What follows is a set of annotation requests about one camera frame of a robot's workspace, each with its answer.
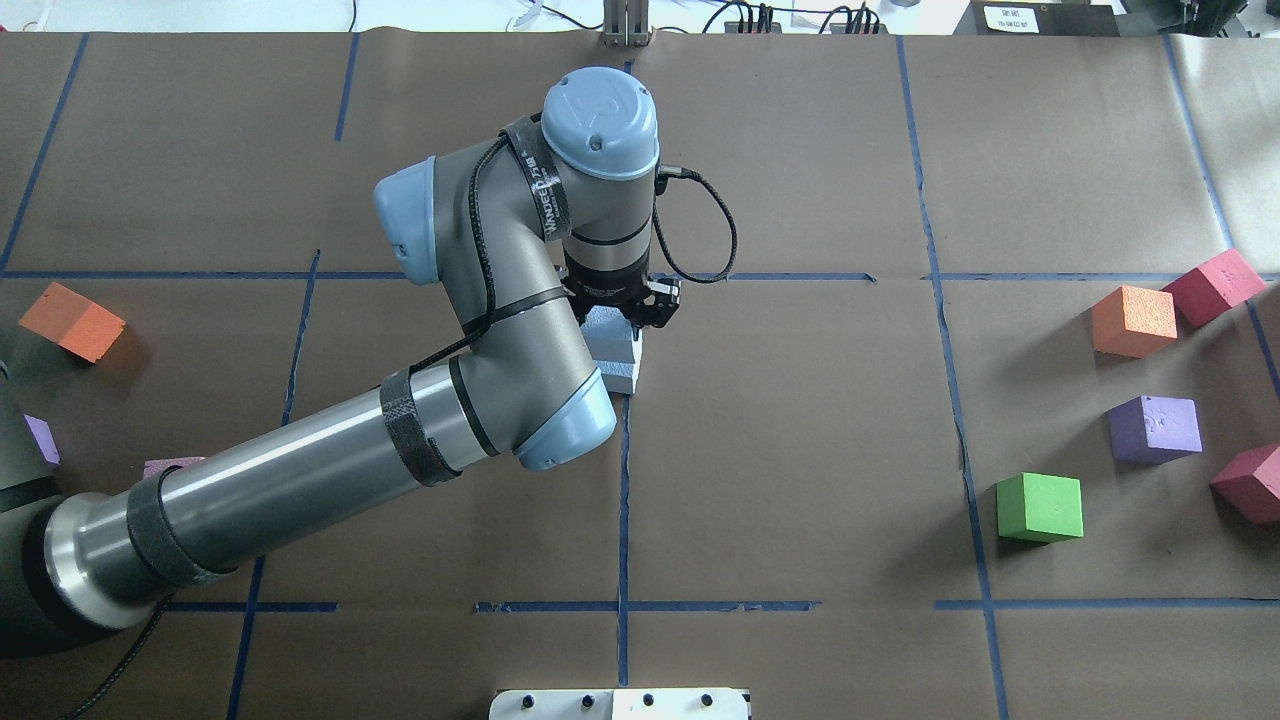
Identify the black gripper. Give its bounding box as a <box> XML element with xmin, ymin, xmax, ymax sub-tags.
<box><xmin>561</xmin><ymin>270</ymin><xmax>681</xmax><ymax>329</ymax></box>

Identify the light blue block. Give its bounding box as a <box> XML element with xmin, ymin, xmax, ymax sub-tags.
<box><xmin>580</xmin><ymin>306</ymin><xmax>643</xmax><ymax>373</ymax></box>
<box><xmin>596</xmin><ymin>360</ymin><xmax>640</xmax><ymax>396</ymax></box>

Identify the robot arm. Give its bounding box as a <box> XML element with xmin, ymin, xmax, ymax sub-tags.
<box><xmin>1</xmin><ymin>67</ymin><xmax>678</xmax><ymax>659</ymax></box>

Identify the green foam block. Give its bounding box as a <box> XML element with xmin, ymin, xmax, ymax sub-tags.
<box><xmin>995</xmin><ymin>471</ymin><xmax>1085</xmax><ymax>544</ymax></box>

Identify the black power box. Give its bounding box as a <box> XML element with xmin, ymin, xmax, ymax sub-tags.
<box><xmin>952</xmin><ymin>1</ymin><xmax>1120</xmax><ymax>37</ymax></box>

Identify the orange foam block right side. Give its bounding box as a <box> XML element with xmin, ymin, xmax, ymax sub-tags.
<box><xmin>1089</xmin><ymin>284</ymin><xmax>1179</xmax><ymax>359</ymax></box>

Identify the orange foam block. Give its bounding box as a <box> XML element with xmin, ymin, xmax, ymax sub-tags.
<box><xmin>1089</xmin><ymin>284</ymin><xmax>1179</xmax><ymax>359</ymax></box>
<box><xmin>19</xmin><ymin>282</ymin><xmax>127</xmax><ymax>364</ymax></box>

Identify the purple foam block right side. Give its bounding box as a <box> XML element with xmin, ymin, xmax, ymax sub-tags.
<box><xmin>1105</xmin><ymin>395</ymin><xmax>1203</xmax><ymax>465</ymax></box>

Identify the purple foam block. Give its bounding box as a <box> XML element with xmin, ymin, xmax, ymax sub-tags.
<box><xmin>24</xmin><ymin>415</ymin><xmax>61</xmax><ymax>469</ymax></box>
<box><xmin>1105</xmin><ymin>395</ymin><xmax>1203</xmax><ymax>465</ymax></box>

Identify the dark pink foam block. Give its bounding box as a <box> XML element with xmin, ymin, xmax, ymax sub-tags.
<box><xmin>1164</xmin><ymin>249</ymin><xmax>1266</xmax><ymax>328</ymax></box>

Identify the orange foam block left side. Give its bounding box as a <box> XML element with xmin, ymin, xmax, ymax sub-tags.
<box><xmin>19</xmin><ymin>282</ymin><xmax>127</xmax><ymax>364</ymax></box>

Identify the purple foam block left side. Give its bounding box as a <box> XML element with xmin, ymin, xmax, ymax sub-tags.
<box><xmin>24</xmin><ymin>415</ymin><xmax>61</xmax><ymax>469</ymax></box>

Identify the magenta foam block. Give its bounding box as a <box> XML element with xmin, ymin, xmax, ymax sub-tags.
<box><xmin>1210</xmin><ymin>443</ymin><xmax>1279</xmax><ymax>525</ymax></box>

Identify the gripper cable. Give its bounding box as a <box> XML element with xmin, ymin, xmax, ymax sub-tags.
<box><xmin>650</xmin><ymin>165</ymin><xmax>739</xmax><ymax>284</ymax></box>

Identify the aluminium frame post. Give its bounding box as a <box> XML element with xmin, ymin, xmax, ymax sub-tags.
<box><xmin>600</xmin><ymin>0</ymin><xmax>653</xmax><ymax>47</ymax></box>

